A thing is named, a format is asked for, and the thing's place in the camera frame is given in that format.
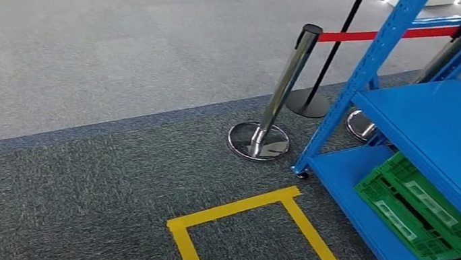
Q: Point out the blue metal shelf rack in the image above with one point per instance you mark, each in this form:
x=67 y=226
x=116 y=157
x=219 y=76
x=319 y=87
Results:
x=439 y=122

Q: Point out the chrome stanchion with round base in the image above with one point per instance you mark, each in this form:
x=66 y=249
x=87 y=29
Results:
x=284 y=82

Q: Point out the thin black pole round base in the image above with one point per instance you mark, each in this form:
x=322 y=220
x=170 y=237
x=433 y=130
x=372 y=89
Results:
x=306 y=103

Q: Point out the red barrier belt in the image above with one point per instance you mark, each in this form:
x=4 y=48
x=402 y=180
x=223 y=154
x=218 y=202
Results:
x=347 y=35

